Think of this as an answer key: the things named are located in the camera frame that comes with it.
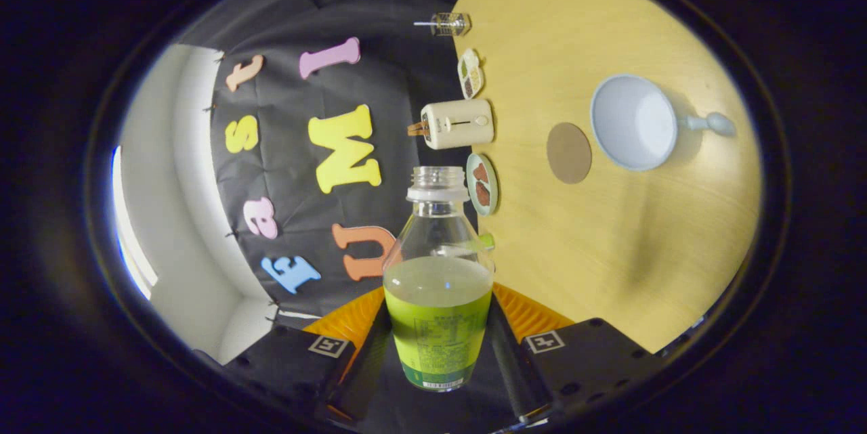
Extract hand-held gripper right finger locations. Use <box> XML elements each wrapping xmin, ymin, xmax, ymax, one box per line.
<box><xmin>488</xmin><ymin>283</ymin><xmax>668</xmax><ymax>421</ymax></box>

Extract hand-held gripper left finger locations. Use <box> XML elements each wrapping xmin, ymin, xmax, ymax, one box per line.
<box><xmin>224</xmin><ymin>285</ymin><xmax>400</xmax><ymax>421</ymax></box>

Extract green label juice bottle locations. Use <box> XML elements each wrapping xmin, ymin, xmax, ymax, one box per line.
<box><xmin>383</xmin><ymin>166</ymin><xmax>494</xmax><ymax>392</ymax></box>

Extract round brown coaster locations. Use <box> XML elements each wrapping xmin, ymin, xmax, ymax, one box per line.
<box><xmin>546</xmin><ymin>122</ymin><xmax>593</xmax><ymax>185</ymax></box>

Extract pale blue cup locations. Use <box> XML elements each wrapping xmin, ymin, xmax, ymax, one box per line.
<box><xmin>590</xmin><ymin>74</ymin><xmax>737</xmax><ymax>172</ymax></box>

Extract slim white green bottle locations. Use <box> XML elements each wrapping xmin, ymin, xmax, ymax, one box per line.
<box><xmin>433</xmin><ymin>234</ymin><xmax>496</xmax><ymax>257</ymax></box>

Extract wooden table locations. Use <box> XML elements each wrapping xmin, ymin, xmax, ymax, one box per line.
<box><xmin>450</xmin><ymin>0</ymin><xmax>763</xmax><ymax>353</ymax></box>

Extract pale green plate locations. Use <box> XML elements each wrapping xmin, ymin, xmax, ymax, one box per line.
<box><xmin>465</xmin><ymin>152</ymin><xmax>499</xmax><ymax>217</ymax></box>

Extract cream toaster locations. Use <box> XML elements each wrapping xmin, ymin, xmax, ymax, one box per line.
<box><xmin>421</xmin><ymin>99</ymin><xmax>494</xmax><ymax>150</ymax></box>

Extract white divided food tray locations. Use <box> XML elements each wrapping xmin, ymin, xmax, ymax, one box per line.
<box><xmin>457</xmin><ymin>48</ymin><xmax>485</xmax><ymax>100</ymax></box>

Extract clear glass holder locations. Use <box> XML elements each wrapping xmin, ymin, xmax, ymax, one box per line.
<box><xmin>431</xmin><ymin>12</ymin><xmax>471</xmax><ymax>37</ymax></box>

